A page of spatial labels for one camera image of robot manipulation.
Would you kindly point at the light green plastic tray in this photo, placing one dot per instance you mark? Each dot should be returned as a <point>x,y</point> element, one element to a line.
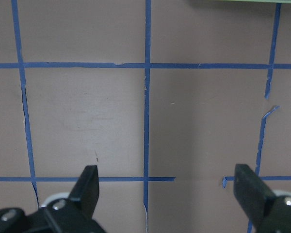
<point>261,1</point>

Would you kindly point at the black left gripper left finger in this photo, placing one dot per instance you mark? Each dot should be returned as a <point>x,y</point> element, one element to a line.
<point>85,192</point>

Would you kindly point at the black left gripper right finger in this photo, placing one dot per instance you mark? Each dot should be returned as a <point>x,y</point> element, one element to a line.
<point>253,195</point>

